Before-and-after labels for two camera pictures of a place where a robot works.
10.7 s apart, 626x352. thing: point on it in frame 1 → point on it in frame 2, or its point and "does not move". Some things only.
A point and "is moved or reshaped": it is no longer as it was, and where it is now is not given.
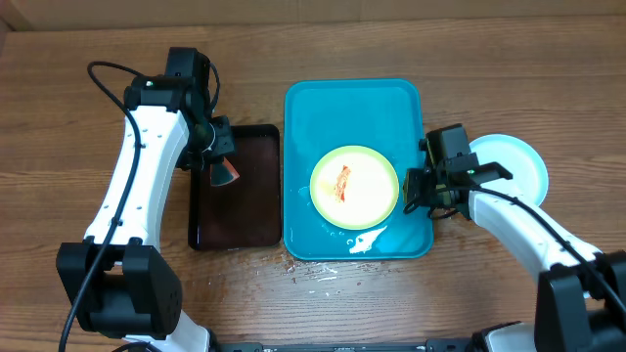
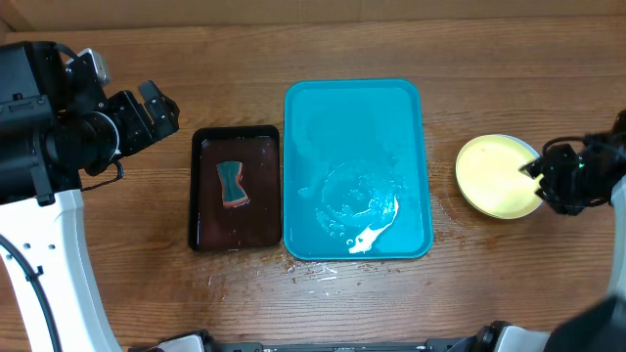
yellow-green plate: (354, 187) → (489, 179)
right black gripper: (414, 195) → (548, 167)
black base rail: (432, 346) does not move
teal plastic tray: (322, 115) does not move
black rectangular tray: (246, 212) does not move
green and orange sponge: (222, 174) is moved or reshaped
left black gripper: (225, 147) → (126, 109)
